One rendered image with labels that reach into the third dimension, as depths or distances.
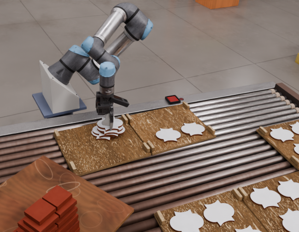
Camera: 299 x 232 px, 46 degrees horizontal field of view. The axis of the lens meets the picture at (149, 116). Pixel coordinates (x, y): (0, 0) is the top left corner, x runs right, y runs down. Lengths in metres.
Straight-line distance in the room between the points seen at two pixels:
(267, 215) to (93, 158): 0.85
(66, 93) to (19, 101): 1.86
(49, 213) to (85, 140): 0.80
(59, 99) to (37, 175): 0.71
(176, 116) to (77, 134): 0.60
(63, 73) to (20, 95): 1.94
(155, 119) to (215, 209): 0.70
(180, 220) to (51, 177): 0.57
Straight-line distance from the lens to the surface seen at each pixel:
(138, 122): 2.04
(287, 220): 1.71
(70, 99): 2.21
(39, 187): 1.53
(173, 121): 2.08
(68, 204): 1.21
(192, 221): 1.56
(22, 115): 3.78
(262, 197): 1.75
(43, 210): 1.18
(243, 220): 1.64
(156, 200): 1.64
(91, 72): 2.19
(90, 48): 1.80
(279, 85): 2.70
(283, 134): 2.20
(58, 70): 2.19
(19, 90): 4.20
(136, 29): 2.08
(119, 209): 1.44
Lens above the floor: 2.14
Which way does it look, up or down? 35 degrees down
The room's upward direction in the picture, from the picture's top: 6 degrees clockwise
